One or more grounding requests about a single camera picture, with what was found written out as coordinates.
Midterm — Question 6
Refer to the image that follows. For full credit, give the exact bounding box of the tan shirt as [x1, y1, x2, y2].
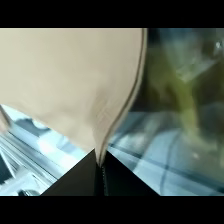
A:
[0, 27, 149, 167]

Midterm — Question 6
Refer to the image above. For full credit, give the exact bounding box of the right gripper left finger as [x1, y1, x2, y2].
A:
[41, 148, 102, 197]

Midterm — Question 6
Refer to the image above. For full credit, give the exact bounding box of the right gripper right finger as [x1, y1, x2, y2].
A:
[99, 149, 161, 197]

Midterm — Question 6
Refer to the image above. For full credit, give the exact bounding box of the silver frame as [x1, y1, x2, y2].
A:
[0, 105, 88, 197]

